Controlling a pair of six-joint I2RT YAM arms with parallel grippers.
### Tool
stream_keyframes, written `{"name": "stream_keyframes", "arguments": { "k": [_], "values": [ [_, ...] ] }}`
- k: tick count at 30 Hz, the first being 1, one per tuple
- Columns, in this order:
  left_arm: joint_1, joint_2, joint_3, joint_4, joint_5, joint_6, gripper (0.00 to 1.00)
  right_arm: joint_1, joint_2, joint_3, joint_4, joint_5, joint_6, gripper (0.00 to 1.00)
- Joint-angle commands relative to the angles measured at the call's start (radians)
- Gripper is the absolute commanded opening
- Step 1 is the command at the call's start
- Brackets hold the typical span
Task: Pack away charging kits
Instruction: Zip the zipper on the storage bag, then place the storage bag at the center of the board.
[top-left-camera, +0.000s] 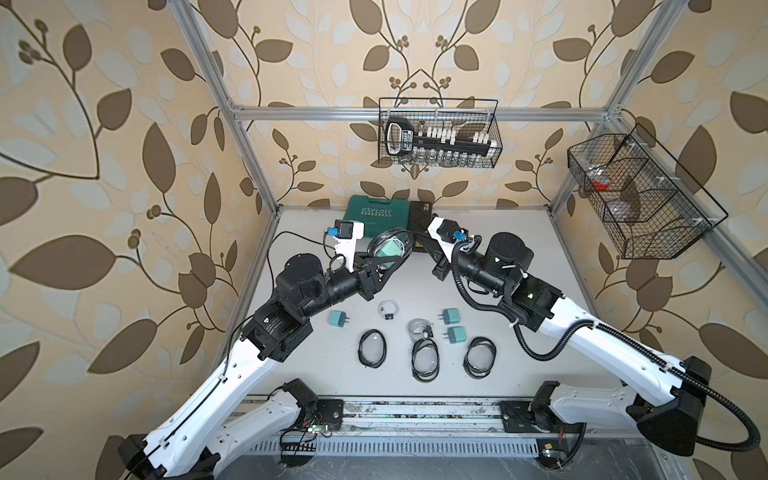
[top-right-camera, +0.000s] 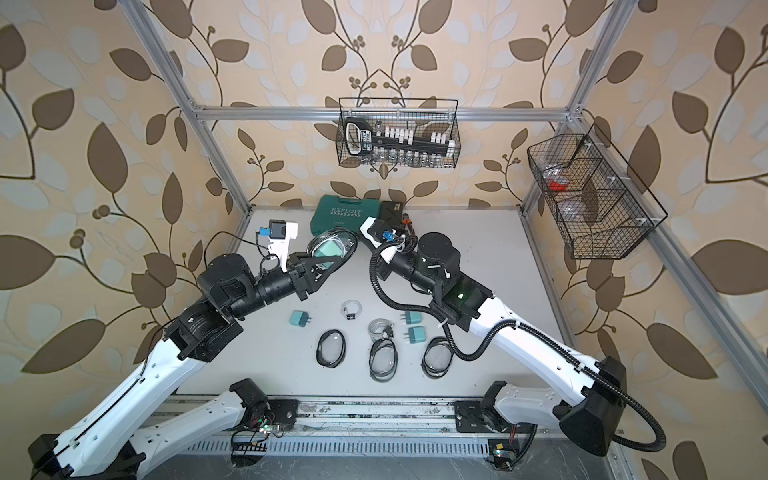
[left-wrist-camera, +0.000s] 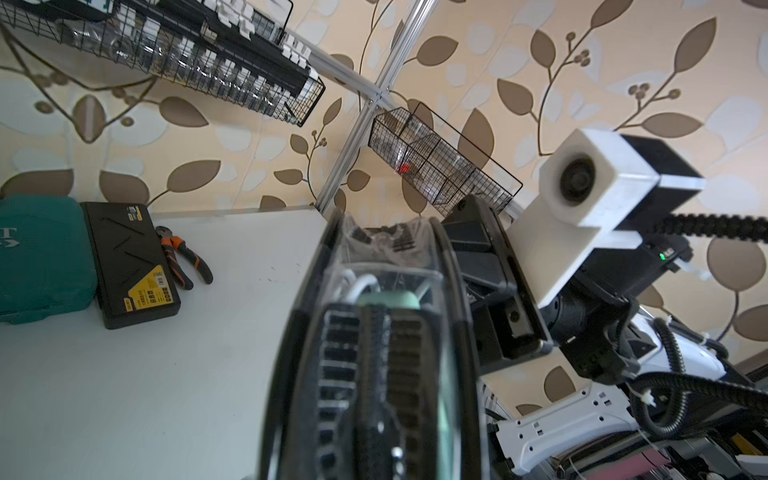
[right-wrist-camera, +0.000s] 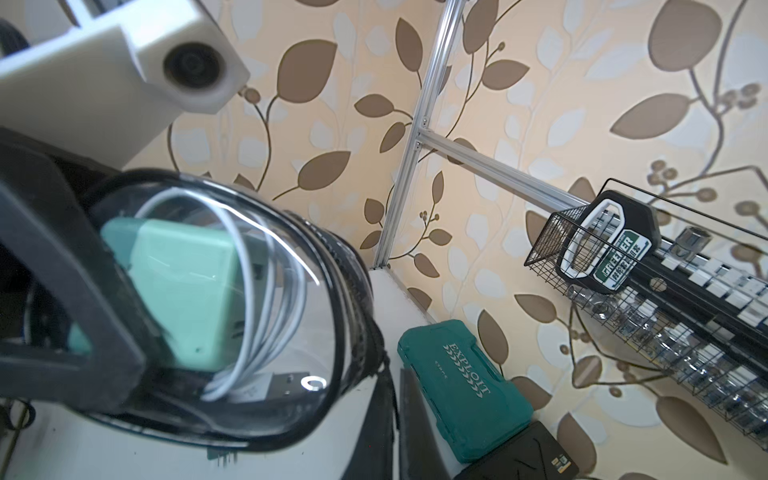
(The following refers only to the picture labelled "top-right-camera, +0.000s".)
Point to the green charger lower right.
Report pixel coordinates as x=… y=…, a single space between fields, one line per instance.
x=416 y=335

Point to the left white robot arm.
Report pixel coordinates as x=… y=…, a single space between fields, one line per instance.
x=111 y=441

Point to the black pouch right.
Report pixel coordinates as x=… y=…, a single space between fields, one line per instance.
x=437 y=358

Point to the green plastic tool case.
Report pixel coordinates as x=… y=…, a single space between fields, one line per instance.
x=334 y=211

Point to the right wire basket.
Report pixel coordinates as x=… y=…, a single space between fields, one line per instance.
x=607 y=211

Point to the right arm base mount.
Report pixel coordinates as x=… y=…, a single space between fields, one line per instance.
x=481 y=416

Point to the wire basket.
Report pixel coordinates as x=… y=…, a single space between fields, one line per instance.
x=607 y=211
x=397 y=108

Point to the black socket set holder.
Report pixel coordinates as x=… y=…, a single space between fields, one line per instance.
x=377 y=139

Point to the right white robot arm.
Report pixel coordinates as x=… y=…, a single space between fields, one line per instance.
x=585 y=398

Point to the red item in basket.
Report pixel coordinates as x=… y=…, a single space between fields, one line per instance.
x=556 y=180

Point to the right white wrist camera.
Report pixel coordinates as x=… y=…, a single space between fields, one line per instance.
x=389 y=243

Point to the aluminium front rail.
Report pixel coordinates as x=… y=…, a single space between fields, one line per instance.
x=377 y=415

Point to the green charger far left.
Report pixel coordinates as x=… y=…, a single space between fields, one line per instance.
x=299 y=318

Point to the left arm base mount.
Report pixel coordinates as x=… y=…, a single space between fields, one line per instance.
x=261 y=412

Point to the green charger plug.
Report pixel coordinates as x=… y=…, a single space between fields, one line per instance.
x=329 y=247

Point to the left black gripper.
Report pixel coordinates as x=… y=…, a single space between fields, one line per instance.
x=297 y=271

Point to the green charger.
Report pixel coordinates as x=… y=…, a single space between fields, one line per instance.
x=412 y=318
x=416 y=335
x=299 y=318

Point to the orange black pliers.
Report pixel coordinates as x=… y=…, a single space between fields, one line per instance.
x=408 y=225

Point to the black yellow-label case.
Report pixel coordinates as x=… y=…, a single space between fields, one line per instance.
x=391 y=212

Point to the green charger middle right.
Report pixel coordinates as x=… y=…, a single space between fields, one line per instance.
x=412 y=318

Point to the back wire basket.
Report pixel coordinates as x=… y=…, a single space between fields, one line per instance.
x=397 y=108

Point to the black pouch middle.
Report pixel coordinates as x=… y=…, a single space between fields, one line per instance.
x=383 y=360

